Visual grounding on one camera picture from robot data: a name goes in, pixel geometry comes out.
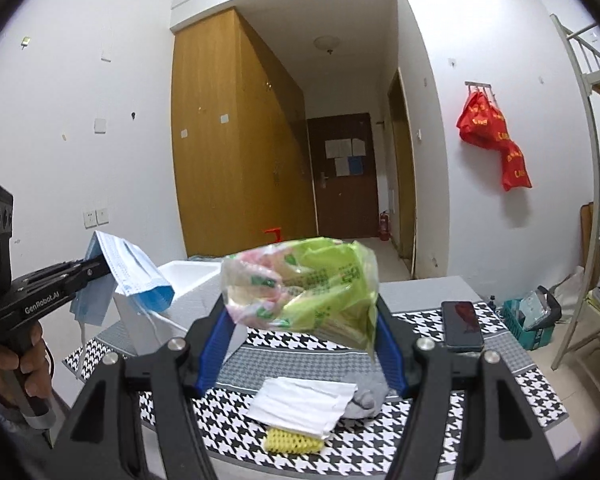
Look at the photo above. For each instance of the small white paper notice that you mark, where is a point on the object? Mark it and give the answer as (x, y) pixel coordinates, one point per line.
(342, 166)

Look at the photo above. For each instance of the white light switch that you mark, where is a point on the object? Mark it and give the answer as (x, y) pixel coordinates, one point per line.
(100, 125)

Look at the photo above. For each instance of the black smartphone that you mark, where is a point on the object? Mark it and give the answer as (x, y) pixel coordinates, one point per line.
(461, 327)

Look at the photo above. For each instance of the ceiling lamp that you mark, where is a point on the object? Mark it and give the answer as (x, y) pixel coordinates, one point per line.
(327, 43)

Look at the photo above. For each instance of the blue face mask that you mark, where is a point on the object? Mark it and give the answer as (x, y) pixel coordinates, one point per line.
(125, 275)

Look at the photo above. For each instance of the red fire extinguisher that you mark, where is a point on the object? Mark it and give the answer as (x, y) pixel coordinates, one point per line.
(384, 227)

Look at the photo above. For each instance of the teal plastic basket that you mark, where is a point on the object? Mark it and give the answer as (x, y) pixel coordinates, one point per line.
(517, 320)

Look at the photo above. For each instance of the green tissue packet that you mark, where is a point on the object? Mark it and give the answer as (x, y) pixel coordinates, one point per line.
(300, 285)

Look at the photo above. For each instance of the wide white paper notice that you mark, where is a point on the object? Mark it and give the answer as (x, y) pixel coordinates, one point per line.
(337, 149)

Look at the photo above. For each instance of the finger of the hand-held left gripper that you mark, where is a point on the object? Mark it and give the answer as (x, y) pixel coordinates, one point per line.
(87, 270)

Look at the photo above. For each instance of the red printed bag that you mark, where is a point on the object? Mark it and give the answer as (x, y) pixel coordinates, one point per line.
(480, 120)
(516, 167)

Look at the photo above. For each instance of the houndstooth tablecloth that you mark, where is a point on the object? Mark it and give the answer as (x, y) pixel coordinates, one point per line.
(305, 360)

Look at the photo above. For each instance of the metal wall hook rack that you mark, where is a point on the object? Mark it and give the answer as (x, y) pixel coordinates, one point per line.
(480, 85)

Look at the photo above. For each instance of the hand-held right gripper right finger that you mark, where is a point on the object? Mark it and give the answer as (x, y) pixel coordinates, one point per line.
(387, 350)

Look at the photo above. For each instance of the white foam box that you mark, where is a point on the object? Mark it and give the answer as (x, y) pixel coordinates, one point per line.
(180, 280)

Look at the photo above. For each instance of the person's left hand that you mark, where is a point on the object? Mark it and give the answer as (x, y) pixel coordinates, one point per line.
(32, 365)

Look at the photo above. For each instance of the yellow foam net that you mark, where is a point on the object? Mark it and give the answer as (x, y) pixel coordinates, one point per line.
(290, 442)

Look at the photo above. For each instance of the narrow white paper notice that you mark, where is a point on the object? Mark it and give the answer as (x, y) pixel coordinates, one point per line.
(358, 147)

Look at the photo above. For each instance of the white metal bunk bed frame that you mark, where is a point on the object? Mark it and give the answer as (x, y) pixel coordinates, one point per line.
(594, 135)

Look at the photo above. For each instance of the red plastic stool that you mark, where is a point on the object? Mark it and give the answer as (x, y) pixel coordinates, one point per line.
(275, 234)

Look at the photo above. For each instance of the wooden board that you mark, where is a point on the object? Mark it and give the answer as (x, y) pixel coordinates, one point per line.
(587, 235)

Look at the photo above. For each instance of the blue paper notice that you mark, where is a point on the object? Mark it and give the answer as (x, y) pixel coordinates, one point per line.
(355, 165)

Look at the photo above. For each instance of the dark brown door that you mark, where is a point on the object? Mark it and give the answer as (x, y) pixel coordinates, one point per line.
(345, 200)

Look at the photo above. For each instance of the wooden wardrobe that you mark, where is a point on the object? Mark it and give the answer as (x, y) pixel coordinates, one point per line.
(220, 135)

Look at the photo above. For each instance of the grey sock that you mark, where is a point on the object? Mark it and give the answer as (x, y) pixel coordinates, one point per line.
(367, 395)

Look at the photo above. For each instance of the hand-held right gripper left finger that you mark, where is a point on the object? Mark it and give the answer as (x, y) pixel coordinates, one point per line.
(212, 355)

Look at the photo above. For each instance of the white wall socket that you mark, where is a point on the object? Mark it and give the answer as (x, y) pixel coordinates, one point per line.
(89, 218)
(103, 216)

